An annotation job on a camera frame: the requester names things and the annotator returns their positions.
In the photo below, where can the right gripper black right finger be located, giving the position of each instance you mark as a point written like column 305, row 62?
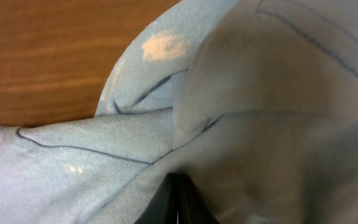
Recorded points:
column 191, row 207

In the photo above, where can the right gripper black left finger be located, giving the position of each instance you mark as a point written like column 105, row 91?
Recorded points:
column 162, row 209

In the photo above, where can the light blue printed t-shirt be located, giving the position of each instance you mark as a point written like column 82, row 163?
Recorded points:
column 255, row 101

